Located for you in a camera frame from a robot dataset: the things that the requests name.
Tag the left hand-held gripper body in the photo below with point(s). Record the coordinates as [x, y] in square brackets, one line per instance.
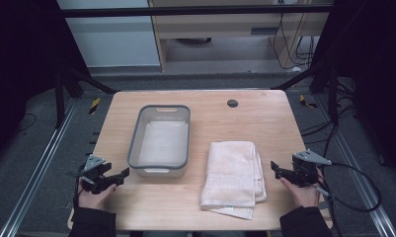
[94, 171]

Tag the person's left hand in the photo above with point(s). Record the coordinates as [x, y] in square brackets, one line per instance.
[95, 199]

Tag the yellow black floor tape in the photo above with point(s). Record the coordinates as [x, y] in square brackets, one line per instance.
[94, 106]
[306, 102]

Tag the black slanted stand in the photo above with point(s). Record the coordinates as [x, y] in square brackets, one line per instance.
[330, 85]
[73, 82]

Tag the pale pink towel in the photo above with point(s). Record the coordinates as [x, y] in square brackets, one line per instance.
[233, 177]

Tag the grey plastic basket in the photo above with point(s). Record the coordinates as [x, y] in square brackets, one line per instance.
[159, 141]

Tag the metal floor rail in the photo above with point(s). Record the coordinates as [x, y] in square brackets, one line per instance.
[360, 174]
[40, 164]

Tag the light wooden desk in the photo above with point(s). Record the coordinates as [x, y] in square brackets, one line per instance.
[218, 24]

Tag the white cabinet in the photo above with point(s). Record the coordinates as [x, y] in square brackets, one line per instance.
[113, 39]

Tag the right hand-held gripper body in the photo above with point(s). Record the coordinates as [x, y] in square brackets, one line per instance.
[304, 169]

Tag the black horizontal frame bar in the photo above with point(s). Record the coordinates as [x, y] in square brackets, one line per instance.
[185, 11]

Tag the black curtain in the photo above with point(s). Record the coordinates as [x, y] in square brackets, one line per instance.
[21, 65]
[376, 65]

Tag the person's right hand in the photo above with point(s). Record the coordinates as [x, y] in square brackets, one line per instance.
[303, 195]

